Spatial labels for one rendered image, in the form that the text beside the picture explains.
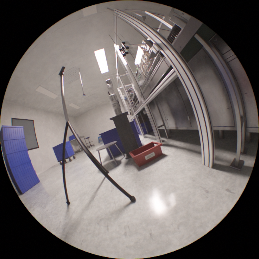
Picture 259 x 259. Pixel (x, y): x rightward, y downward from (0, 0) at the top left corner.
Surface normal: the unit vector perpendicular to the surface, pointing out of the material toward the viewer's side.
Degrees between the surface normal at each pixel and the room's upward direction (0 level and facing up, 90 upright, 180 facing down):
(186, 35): 90
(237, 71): 90
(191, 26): 90
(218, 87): 90
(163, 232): 0
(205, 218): 0
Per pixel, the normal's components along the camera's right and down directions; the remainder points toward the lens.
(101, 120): 0.09, 0.01
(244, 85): -0.93, 0.36
